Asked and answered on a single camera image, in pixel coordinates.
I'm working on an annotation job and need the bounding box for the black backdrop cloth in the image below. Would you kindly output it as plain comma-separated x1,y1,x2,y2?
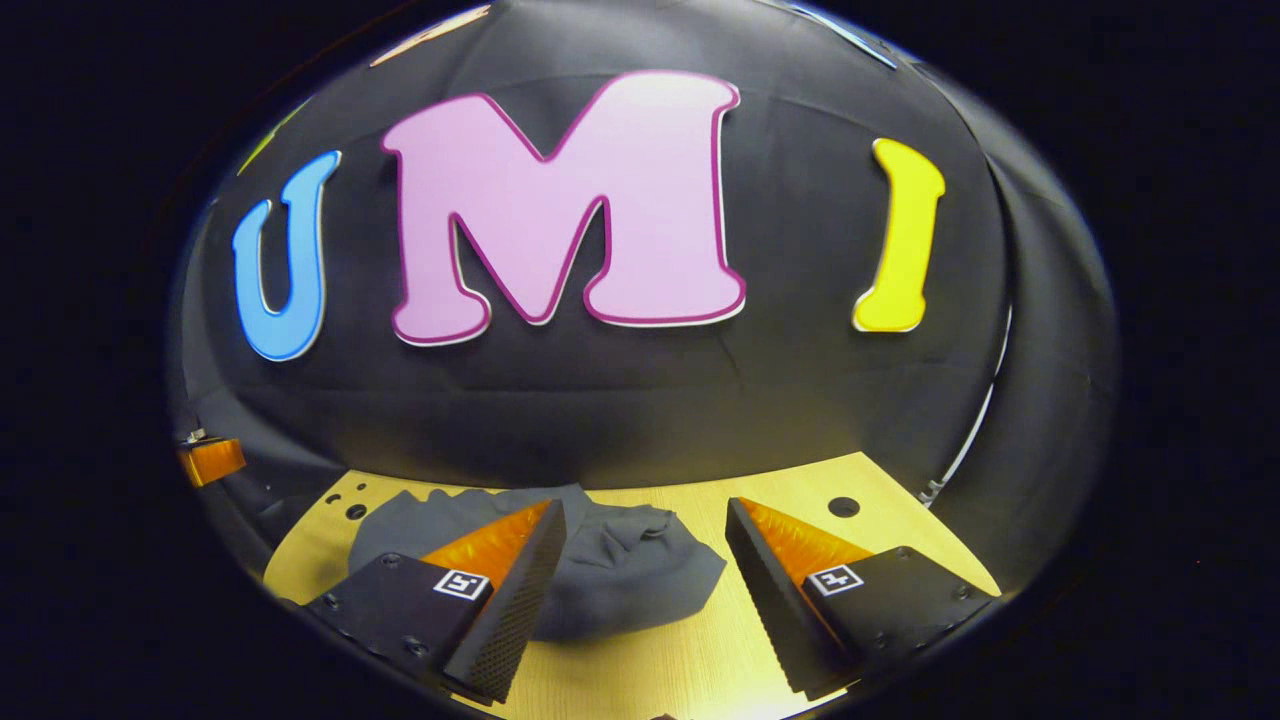
170,0,1119,591

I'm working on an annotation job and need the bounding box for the thin white cable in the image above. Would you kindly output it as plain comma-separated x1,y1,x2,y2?
918,305,1013,504

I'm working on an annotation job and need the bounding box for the grey button-up shirt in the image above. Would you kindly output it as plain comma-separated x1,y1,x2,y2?
348,485,728,642

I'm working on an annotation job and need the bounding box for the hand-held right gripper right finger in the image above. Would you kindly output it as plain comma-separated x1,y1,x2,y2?
724,496,1001,701

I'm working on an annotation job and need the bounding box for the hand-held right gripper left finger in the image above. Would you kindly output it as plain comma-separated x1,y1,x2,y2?
303,498,569,706

